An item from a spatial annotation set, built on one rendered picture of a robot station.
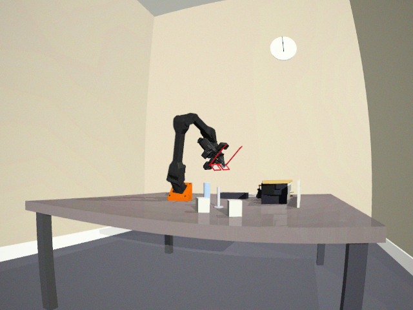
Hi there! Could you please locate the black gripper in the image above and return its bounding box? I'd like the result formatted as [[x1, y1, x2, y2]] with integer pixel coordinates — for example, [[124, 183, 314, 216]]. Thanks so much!
[[203, 142, 229, 170]]

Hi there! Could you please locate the light blue cylinder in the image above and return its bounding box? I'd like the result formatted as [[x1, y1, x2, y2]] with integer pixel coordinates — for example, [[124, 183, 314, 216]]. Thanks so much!
[[203, 183, 210, 198]]

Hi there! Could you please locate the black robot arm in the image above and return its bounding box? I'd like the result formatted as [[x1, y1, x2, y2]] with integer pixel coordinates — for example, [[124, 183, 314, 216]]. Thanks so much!
[[166, 113, 218, 194]]

